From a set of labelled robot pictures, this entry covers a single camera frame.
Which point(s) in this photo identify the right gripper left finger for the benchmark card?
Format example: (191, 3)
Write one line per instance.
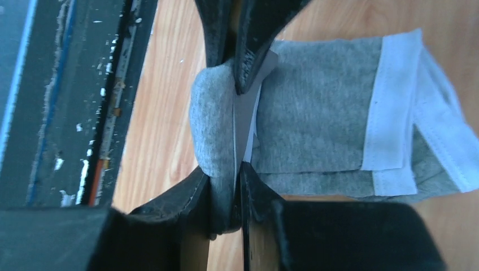
(169, 232)

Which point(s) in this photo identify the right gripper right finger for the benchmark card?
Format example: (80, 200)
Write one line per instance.
(281, 234)

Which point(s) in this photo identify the grey underwear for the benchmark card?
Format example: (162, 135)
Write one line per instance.
(371, 118)

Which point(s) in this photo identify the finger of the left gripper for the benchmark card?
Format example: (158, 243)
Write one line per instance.
(214, 15)
(259, 24)

